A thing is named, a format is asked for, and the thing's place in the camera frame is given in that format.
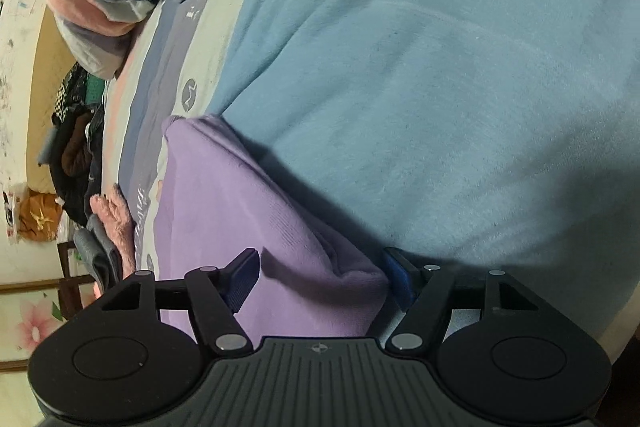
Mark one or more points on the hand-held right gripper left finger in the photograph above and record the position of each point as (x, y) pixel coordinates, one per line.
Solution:
(244, 278)

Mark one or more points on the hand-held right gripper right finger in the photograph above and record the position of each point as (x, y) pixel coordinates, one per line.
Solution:
(400, 279)

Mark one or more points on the purple t-shirt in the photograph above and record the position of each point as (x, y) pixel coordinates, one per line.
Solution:
(225, 217)

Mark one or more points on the pile of dark clothes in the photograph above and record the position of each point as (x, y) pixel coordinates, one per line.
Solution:
(75, 157)

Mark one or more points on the pink fuzzy garment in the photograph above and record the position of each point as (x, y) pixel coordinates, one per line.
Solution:
(117, 217)

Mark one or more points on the folded grey garment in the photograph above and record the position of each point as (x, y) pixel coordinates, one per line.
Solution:
(97, 247)

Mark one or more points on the dark wooden chair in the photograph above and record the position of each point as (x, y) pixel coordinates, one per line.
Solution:
(70, 287)

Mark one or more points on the striped bed sheet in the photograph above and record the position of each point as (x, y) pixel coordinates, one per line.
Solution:
(425, 82)

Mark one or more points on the orange bag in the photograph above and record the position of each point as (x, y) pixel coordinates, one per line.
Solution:
(39, 214)

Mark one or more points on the green cloth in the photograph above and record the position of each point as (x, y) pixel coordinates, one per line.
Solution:
(95, 91)

